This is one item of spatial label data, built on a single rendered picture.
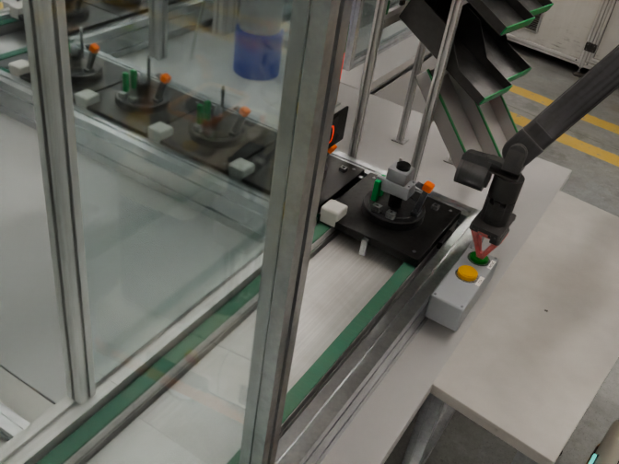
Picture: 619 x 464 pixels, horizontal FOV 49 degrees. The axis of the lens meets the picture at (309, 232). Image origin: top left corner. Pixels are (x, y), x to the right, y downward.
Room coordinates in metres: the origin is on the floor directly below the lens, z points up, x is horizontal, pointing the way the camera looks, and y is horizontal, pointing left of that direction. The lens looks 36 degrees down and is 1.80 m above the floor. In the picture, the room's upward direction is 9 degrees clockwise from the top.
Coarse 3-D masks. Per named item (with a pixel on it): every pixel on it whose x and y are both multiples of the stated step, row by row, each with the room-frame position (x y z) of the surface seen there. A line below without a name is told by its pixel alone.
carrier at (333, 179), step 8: (328, 160) 1.46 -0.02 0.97; (336, 160) 1.47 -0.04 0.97; (328, 168) 1.42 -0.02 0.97; (336, 168) 1.43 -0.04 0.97; (352, 168) 1.44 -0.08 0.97; (360, 168) 1.44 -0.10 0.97; (328, 176) 1.39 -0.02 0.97; (336, 176) 1.39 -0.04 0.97; (344, 176) 1.40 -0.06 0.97; (352, 176) 1.40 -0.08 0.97; (328, 184) 1.35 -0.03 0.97; (336, 184) 1.35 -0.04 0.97; (344, 184) 1.36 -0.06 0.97; (352, 184) 1.39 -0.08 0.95; (328, 192) 1.31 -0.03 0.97; (336, 192) 1.32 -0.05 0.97; (320, 200) 1.28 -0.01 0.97; (328, 200) 1.29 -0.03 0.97; (320, 208) 1.26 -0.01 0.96
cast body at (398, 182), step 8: (392, 168) 1.27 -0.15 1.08; (400, 168) 1.26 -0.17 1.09; (408, 168) 1.27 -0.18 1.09; (392, 176) 1.26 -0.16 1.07; (400, 176) 1.26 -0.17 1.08; (408, 176) 1.26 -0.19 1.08; (384, 184) 1.27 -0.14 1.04; (392, 184) 1.26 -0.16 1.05; (400, 184) 1.25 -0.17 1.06; (408, 184) 1.26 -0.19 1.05; (392, 192) 1.26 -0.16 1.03; (400, 192) 1.25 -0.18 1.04; (408, 192) 1.25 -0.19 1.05
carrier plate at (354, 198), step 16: (368, 176) 1.42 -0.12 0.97; (352, 192) 1.33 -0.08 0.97; (416, 192) 1.38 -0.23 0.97; (352, 208) 1.27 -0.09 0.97; (448, 208) 1.33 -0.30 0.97; (336, 224) 1.20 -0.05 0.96; (352, 224) 1.21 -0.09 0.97; (368, 224) 1.22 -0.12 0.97; (432, 224) 1.26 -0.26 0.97; (448, 224) 1.27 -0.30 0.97; (384, 240) 1.16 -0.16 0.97; (400, 240) 1.17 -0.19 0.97; (416, 240) 1.18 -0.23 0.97; (432, 240) 1.19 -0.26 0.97; (400, 256) 1.13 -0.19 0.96; (416, 256) 1.13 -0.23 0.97
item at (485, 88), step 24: (432, 0) 1.65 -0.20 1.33; (408, 24) 1.56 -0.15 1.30; (432, 24) 1.52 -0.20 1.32; (480, 24) 1.60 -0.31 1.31; (432, 48) 1.52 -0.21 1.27; (456, 48) 1.58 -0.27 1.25; (480, 48) 1.59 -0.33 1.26; (456, 72) 1.47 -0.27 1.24; (480, 72) 1.54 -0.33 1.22; (480, 96) 1.43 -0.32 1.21
